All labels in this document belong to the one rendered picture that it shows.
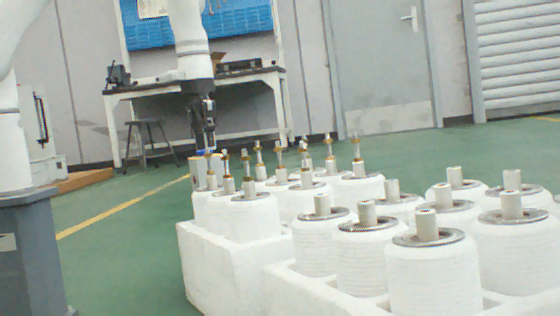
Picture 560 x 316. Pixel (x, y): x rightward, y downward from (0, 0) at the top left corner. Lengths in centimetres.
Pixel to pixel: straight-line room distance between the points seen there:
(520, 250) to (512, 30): 562
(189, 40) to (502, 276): 86
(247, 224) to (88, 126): 570
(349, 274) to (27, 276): 82
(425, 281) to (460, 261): 4
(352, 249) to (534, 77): 562
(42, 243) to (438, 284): 96
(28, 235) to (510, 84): 534
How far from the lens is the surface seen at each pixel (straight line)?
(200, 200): 135
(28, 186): 143
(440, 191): 84
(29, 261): 141
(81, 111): 679
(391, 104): 617
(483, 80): 622
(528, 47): 631
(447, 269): 65
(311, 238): 85
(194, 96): 137
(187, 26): 136
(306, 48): 621
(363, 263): 75
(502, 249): 73
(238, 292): 110
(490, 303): 72
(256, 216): 112
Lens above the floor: 41
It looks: 5 degrees down
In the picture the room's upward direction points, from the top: 8 degrees counter-clockwise
